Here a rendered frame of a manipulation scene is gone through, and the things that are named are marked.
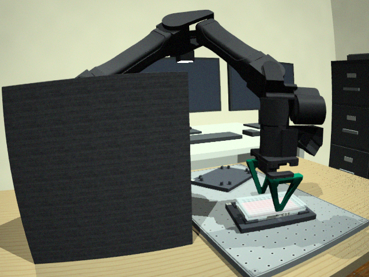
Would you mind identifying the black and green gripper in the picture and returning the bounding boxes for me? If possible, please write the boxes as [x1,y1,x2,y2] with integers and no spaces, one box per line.
[246,124,303,212]

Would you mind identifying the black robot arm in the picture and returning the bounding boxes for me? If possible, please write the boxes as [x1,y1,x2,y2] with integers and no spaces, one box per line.
[75,10,326,158]

